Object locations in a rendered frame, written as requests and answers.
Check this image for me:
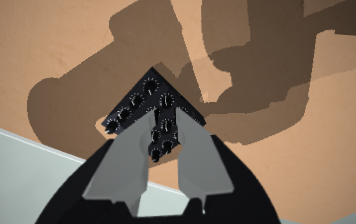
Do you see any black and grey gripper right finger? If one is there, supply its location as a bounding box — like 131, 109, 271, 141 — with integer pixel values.
174, 107, 281, 224

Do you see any black knob box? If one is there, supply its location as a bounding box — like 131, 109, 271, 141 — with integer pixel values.
101, 67, 206, 162

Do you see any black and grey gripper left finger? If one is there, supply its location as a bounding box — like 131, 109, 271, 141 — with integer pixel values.
35, 108, 159, 224

